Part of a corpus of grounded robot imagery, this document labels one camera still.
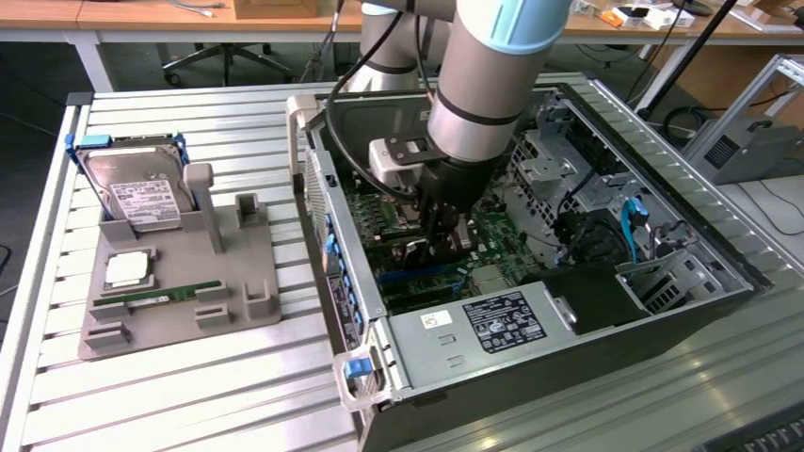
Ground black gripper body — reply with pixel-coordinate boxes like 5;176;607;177
415;157;503;217

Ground graphics card with metal bracket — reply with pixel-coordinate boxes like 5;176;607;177
367;234;473;277

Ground green motherboard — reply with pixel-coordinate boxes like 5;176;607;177
341;157;548;316

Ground CPU socket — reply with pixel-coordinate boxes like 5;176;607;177
380;195;423;227

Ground silver chipset heatsink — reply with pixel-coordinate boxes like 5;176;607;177
468;266;511;291

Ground black expansion slot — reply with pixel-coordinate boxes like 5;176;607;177
383;283;455;305

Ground silver drive cage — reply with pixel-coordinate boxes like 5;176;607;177
507;129;601;222

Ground silver power supply with label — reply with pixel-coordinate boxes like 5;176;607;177
381;281;577;391

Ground pale corner fixture blue clip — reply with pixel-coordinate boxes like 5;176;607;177
331;350;388;411

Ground open black PC case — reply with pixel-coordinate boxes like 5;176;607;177
285;82;773;452

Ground silver disk bay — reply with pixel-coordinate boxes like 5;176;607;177
615;249;740;316

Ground grey parts rack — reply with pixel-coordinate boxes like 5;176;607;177
77;162;284;363

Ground black office chair base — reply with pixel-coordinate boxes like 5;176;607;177
161;41;293;86

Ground black stand pole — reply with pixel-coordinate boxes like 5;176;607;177
633;0;740;119

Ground green RAM stick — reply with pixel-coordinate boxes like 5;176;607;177
99;284;225;307

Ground white small boxes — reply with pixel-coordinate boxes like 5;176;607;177
612;4;696;32

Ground grey computer tower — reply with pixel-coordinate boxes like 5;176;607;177
681;112;804;185

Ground brown cardboard panel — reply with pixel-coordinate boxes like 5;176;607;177
652;44;804;114

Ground hard disk with blue caddy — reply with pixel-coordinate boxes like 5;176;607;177
64;133;189;234

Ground silver CPU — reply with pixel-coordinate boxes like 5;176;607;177
103;253;152;286

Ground black keyboard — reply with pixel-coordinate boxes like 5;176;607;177
707;413;804;452

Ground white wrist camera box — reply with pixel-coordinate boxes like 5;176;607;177
367;136;441;195

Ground black wire bundle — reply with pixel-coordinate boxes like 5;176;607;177
555;206;633;267

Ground thick black camera cable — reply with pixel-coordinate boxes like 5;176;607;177
324;0;439;203

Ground blue wire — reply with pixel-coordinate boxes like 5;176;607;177
619;195;648;265

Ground thin hanging cable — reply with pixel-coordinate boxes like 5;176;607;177
300;0;347;84

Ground black coiled floor cable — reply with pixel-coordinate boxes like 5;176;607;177
663;105;711;137

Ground wooden desk white frame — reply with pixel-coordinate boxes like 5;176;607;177
0;0;365;93
520;0;804;109

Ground white cable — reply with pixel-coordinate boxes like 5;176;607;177
172;0;227;19

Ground aluminium profile frame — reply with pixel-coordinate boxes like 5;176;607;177
708;54;804;156

